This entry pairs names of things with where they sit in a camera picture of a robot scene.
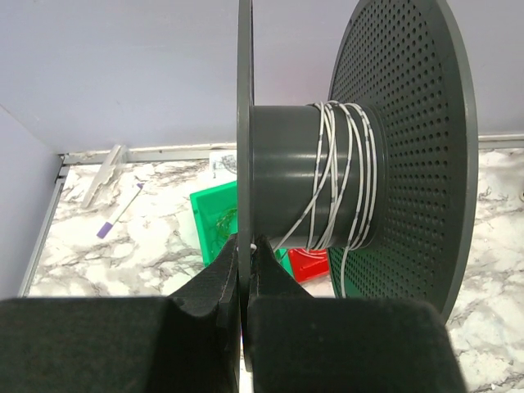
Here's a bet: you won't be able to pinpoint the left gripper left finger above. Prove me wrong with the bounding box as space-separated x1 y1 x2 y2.
1 237 240 392

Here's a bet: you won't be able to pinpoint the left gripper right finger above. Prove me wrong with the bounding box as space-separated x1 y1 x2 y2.
247 237 466 392

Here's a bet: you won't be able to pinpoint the white cable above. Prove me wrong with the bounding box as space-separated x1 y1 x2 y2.
249 100 380 298

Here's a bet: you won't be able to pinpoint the black spool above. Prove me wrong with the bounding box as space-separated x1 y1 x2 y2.
237 1 478 368

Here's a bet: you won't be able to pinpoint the red plastic bin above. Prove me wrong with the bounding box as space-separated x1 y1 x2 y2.
288 249 329 283

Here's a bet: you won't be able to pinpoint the green plastic bin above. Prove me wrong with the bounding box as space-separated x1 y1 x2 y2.
188 182 296 278

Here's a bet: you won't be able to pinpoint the purple capped marker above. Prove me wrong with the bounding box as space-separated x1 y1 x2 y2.
97 183 144 239

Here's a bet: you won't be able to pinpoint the white label card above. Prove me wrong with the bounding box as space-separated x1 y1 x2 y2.
209 150 237 183

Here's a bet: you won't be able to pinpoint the green cable coils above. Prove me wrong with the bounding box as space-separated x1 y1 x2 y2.
210 206 239 246

